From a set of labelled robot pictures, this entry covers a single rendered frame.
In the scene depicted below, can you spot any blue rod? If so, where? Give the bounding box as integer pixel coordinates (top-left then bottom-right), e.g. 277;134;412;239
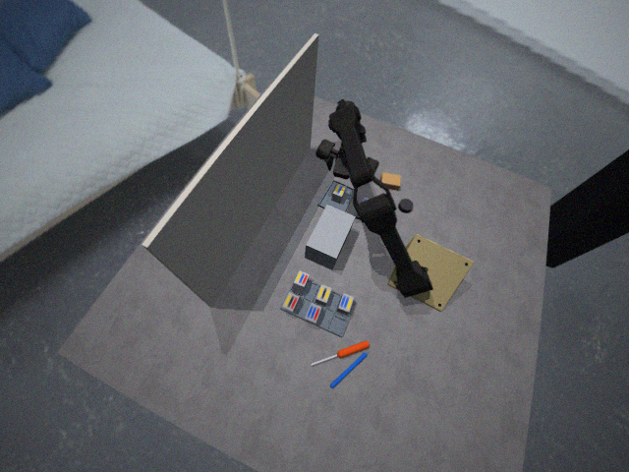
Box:
330;353;367;388

